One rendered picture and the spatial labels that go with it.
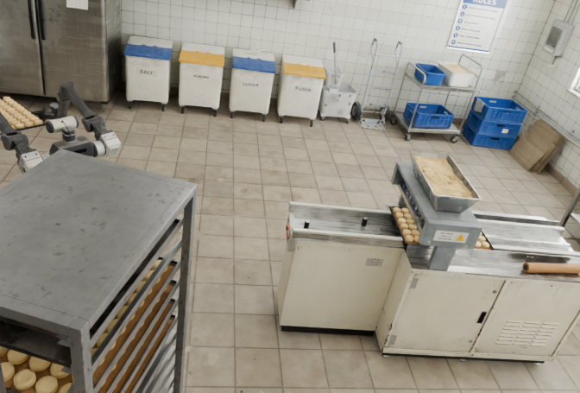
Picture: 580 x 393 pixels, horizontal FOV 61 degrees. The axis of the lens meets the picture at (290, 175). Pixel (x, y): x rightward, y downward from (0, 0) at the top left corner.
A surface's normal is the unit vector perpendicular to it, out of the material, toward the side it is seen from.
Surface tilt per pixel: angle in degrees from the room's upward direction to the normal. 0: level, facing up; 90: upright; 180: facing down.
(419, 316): 90
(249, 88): 92
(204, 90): 92
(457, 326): 90
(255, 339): 0
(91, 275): 0
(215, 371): 0
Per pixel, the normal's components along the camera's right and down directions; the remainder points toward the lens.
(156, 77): 0.15, 0.54
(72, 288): 0.15, -0.85
